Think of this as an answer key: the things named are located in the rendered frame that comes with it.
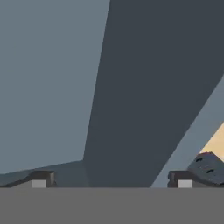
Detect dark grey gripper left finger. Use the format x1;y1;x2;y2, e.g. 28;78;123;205
4;170;57;188

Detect dark grey tongs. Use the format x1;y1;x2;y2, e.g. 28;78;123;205
187;150;224;186

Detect dark grey drawer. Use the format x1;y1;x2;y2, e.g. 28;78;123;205
82;0;224;188

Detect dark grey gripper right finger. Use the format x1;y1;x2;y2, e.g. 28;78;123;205
167;170;224;188

